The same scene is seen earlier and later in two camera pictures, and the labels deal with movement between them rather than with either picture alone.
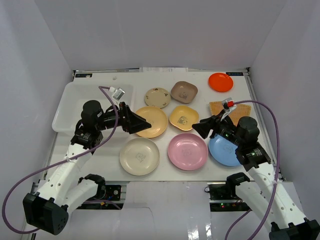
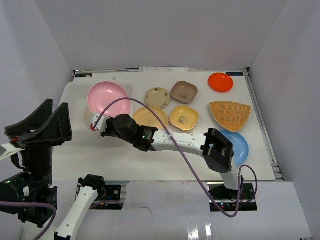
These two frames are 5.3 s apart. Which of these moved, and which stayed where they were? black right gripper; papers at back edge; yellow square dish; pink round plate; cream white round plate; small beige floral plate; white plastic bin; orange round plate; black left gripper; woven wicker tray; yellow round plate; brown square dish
Moved: black left gripper; pink round plate; cream white round plate; black right gripper
Stayed: white plastic bin; small beige floral plate; papers at back edge; yellow round plate; woven wicker tray; orange round plate; brown square dish; yellow square dish
